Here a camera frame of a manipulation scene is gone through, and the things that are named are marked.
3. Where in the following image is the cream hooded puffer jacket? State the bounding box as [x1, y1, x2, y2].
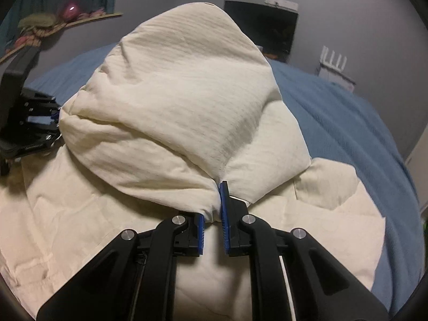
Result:
[1, 3, 385, 320]

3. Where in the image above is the wooden shelf with flowers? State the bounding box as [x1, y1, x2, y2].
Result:
[1, 3, 123, 64]

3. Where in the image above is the blue fleece bed blanket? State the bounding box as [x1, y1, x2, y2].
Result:
[25, 41, 427, 318]

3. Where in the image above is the white wifi router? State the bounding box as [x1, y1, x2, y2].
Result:
[318, 46, 356, 93]

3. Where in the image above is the black wall monitor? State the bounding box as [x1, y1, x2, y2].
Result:
[223, 0, 299, 62]

